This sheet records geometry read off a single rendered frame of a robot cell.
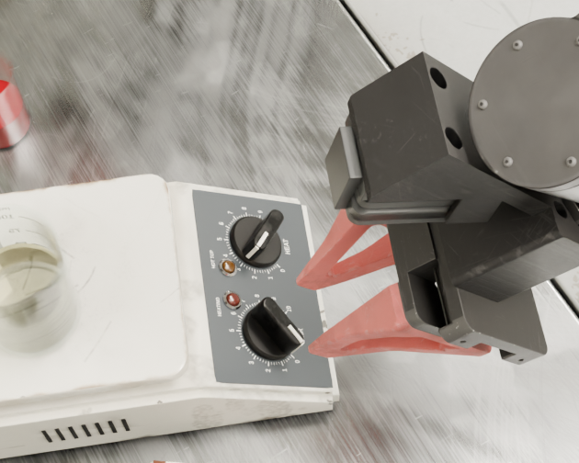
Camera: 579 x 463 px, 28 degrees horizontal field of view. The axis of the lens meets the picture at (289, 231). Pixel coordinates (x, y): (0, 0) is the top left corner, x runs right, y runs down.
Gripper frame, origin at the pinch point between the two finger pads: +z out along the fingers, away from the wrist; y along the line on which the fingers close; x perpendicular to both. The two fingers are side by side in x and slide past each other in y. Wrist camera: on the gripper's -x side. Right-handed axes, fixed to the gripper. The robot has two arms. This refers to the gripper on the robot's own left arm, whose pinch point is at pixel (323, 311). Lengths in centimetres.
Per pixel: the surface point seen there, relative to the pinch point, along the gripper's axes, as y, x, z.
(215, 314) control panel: -3.5, 1.6, 8.3
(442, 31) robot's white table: -24.4, 18.1, -0.7
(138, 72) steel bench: -24.5, 4.5, 14.9
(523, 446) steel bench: 4.6, 16.8, 0.4
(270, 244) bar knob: -8.0, 5.2, 6.7
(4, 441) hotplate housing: 1.0, -4.7, 18.8
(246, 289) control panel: -5.2, 3.6, 7.6
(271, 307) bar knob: -3.3, 3.4, 5.9
